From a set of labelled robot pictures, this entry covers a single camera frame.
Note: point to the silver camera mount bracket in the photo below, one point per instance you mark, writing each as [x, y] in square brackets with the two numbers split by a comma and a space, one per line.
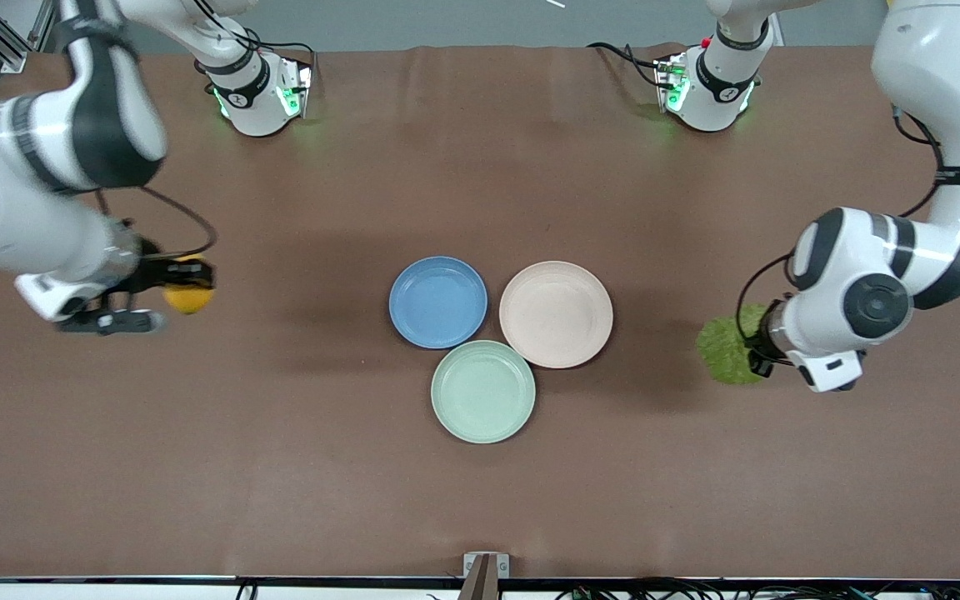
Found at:
[501, 564]

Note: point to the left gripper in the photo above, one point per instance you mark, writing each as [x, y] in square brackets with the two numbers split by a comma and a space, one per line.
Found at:
[760, 345]

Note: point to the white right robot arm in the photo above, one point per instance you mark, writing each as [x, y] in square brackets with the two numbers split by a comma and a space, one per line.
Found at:
[30, 142]

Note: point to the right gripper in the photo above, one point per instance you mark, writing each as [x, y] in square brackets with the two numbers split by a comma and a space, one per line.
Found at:
[152, 273]

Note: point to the green lettuce leaf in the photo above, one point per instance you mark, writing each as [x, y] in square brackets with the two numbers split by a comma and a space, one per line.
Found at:
[726, 354]

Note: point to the mint green round plate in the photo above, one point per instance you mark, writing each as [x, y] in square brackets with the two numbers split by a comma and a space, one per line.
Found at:
[482, 392]

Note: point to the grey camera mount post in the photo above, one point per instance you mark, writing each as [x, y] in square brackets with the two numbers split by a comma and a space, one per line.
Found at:
[480, 583]

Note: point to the beige round plate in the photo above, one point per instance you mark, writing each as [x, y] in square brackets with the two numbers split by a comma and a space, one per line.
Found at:
[555, 315]

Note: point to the blue round plate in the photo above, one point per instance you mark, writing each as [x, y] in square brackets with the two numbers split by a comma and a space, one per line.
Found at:
[438, 302]

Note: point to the yellow lemon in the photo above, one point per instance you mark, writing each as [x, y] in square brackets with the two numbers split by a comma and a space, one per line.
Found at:
[188, 300]

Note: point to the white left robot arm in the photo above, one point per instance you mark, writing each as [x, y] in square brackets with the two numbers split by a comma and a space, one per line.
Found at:
[930, 67]

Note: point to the black table edge trim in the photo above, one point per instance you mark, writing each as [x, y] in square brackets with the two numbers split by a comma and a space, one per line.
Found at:
[113, 579]

